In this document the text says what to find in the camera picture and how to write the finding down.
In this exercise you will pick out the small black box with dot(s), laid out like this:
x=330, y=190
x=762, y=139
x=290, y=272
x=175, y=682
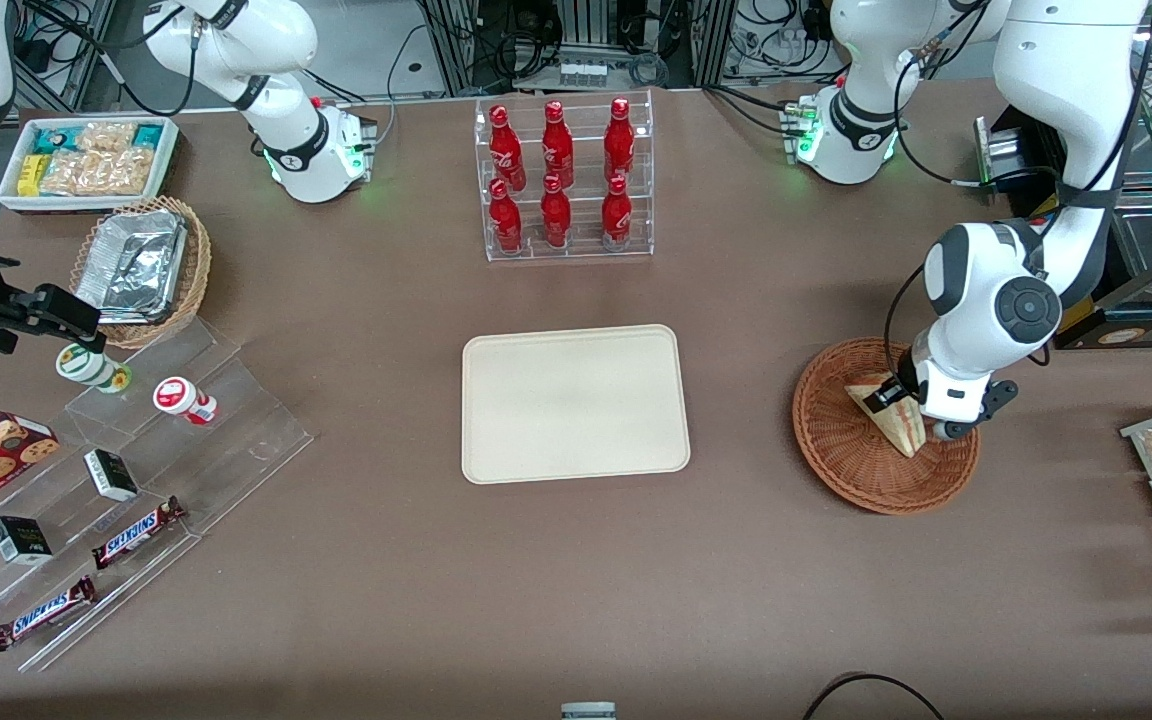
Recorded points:
x=111, y=475
x=21, y=540

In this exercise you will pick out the yellow snack packet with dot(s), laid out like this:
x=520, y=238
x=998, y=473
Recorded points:
x=31, y=175

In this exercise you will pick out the red and white yogurt cup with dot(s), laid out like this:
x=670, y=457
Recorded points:
x=181, y=398

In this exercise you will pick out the Snickers chocolate bar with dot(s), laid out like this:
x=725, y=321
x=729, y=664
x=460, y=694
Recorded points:
x=136, y=533
x=41, y=613

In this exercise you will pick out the clear bag of crackers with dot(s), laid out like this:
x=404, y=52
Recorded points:
x=96, y=172
x=106, y=136

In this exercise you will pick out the clear acrylic bottle rack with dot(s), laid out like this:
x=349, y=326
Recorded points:
x=581, y=245

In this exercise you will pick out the aluminium frame rack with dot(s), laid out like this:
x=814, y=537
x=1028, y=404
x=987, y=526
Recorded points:
x=456, y=40

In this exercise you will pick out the tan oval wicker basket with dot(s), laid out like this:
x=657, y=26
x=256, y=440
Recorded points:
x=194, y=270

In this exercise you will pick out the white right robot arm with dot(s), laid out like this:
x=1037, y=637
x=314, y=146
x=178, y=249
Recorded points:
x=286, y=40

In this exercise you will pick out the clear acrylic stepped stand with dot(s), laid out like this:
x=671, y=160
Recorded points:
x=236, y=440

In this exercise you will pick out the triangular sandwich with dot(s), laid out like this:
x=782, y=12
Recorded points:
x=901, y=435

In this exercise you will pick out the small grey device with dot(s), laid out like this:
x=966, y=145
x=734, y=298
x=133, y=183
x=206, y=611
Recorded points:
x=588, y=712

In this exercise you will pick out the white rectangular snack bin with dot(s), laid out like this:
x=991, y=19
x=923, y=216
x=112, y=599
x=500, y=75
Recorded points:
x=166, y=160

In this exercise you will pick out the stacked aluminium foil trays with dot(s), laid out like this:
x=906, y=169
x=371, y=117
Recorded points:
x=131, y=265

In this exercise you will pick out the red cola bottle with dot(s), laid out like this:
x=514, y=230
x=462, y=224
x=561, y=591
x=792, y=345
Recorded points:
x=506, y=220
x=506, y=150
x=616, y=215
x=555, y=215
x=557, y=145
x=619, y=140

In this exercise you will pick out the brown round wicker basket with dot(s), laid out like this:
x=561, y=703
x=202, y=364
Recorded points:
x=856, y=470

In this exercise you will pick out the green and white yogurt cup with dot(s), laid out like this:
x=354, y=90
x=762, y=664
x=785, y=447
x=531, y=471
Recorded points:
x=91, y=368

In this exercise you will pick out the cream plastic serving tray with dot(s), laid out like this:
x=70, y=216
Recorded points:
x=576, y=405

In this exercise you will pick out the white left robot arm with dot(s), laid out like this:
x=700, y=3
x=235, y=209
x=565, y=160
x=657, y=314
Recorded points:
x=996, y=290

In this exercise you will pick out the teal snack packet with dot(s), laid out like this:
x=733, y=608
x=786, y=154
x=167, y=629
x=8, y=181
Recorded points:
x=146, y=136
x=51, y=140

